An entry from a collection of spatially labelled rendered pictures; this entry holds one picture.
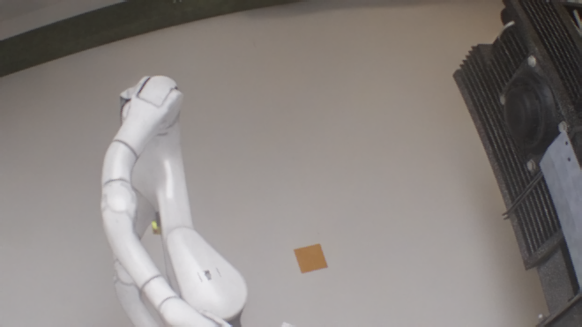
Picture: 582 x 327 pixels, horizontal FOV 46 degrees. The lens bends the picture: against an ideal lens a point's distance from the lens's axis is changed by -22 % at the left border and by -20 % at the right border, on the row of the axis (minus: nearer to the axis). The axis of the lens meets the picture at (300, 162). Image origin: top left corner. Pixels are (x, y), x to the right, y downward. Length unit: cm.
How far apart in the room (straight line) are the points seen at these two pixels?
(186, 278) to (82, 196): 137
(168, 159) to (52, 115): 143
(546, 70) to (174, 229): 113
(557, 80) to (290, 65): 159
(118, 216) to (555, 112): 125
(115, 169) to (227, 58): 174
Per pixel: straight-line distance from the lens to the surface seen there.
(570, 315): 239
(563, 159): 201
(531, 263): 243
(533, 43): 230
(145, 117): 179
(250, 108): 328
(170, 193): 194
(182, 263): 182
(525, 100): 223
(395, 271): 314
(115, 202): 168
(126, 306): 209
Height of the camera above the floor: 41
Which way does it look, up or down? 25 degrees up
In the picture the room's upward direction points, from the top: 19 degrees counter-clockwise
